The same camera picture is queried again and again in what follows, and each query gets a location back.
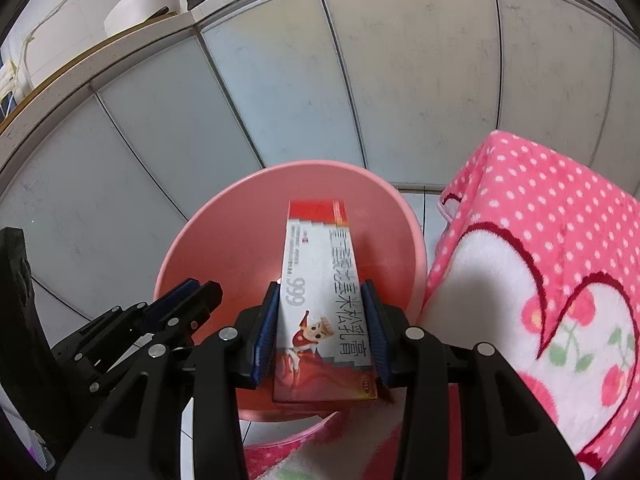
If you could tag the white kitchen cabinet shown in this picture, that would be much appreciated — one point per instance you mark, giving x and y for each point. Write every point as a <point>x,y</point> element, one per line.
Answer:
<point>275,85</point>

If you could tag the pink plastic bucket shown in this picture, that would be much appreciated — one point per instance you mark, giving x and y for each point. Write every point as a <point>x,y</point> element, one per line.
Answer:
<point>225,230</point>

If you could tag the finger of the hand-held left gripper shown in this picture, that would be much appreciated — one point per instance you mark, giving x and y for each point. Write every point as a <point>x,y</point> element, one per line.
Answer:
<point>207,300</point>
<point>177,297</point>

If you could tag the pink printed blanket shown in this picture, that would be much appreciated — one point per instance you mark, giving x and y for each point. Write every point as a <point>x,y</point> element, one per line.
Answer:
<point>525,200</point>

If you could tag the white round pot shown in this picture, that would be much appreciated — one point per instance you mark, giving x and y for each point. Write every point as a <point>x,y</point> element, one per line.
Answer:
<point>140,5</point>

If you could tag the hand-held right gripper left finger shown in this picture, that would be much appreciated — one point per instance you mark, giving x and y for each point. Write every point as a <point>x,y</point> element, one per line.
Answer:
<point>265,325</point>

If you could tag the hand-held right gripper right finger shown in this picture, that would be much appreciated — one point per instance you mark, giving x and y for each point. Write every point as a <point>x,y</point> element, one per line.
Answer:
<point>372,330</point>

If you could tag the red and white carton box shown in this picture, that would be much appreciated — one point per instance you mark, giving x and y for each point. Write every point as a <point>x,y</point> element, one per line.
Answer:
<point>320,285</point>

